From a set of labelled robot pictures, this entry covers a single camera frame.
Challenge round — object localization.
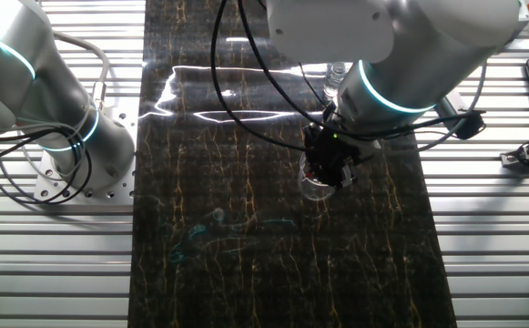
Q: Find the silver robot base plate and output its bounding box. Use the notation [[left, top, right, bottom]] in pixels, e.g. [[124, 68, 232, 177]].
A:
[[33, 97, 139, 205]]

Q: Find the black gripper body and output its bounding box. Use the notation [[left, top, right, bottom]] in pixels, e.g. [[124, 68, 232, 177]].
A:
[[302, 121, 364, 164]]

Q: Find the black gold veined marble mat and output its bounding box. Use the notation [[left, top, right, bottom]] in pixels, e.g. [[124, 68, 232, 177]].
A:
[[127, 0, 459, 328]]

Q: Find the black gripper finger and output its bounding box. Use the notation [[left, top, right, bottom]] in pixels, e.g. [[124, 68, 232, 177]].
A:
[[326, 157, 360, 190], [306, 151, 330, 184]]

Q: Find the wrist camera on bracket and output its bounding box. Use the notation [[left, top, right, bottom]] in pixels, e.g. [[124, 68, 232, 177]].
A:
[[434, 88, 487, 141]]

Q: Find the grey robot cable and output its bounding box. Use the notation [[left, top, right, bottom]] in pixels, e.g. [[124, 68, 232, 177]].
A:
[[49, 30, 111, 111]]

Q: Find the black base cable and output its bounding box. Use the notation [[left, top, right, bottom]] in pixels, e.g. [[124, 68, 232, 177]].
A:
[[0, 125, 95, 205]]

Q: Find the small clear glass bottle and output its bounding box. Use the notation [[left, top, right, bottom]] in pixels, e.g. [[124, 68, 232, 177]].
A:
[[322, 61, 352, 101]]

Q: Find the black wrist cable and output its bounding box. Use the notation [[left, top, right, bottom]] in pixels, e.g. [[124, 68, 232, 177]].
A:
[[237, 0, 486, 138], [209, 0, 310, 152]]

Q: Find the clear glass beaker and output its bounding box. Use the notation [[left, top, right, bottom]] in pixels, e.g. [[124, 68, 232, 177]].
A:
[[297, 149, 339, 203]]

